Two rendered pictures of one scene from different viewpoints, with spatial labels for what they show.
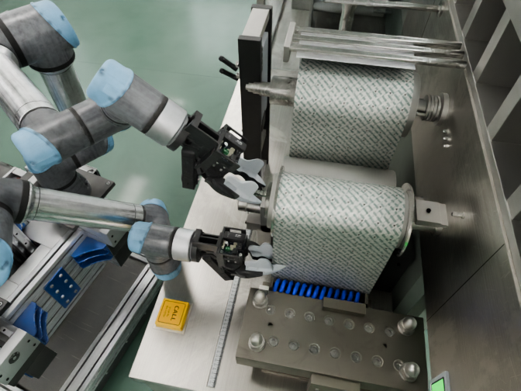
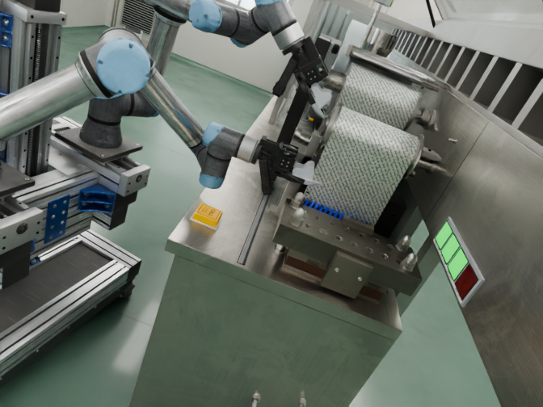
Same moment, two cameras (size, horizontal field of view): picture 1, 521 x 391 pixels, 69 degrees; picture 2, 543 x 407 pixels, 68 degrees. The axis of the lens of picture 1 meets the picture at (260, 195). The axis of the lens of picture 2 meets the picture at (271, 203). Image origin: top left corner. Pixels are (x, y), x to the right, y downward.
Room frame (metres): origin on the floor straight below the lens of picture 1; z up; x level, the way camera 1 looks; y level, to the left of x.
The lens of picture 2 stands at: (-0.65, 0.28, 1.53)
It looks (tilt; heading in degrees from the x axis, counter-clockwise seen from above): 27 degrees down; 348
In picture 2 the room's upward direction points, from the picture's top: 22 degrees clockwise
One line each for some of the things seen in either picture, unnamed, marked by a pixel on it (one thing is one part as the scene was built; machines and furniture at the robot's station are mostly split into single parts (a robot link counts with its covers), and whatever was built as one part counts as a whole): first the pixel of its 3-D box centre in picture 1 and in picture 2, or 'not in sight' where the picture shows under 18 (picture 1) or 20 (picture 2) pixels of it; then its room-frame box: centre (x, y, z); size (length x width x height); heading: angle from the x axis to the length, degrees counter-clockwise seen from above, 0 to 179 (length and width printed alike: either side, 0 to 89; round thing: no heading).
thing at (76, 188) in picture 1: (63, 185); (103, 127); (0.82, 0.68, 0.87); 0.15 x 0.15 x 0.10
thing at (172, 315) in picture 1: (172, 314); (208, 215); (0.35, 0.23, 0.91); 0.07 x 0.07 x 0.02; 79
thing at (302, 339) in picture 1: (329, 340); (346, 245); (0.26, -0.16, 1.00); 0.40 x 0.16 x 0.06; 79
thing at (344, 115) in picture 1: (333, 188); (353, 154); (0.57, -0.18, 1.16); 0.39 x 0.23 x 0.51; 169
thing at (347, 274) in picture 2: (331, 389); (346, 275); (0.17, -0.15, 0.96); 0.10 x 0.03 x 0.11; 79
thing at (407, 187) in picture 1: (401, 219); (410, 157); (0.42, -0.28, 1.25); 0.15 x 0.01 x 0.15; 169
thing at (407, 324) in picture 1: (408, 323); (405, 241); (0.28, -0.32, 1.05); 0.04 x 0.04 x 0.04
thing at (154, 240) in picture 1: (155, 240); (223, 140); (0.46, 0.25, 1.11); 0.11 x 0.08 x 0.09; 79
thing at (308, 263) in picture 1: (324, 268); (349, 189); (0.39, -0.14, 1.11); 0.23 x 0.01 x 0.18; 79
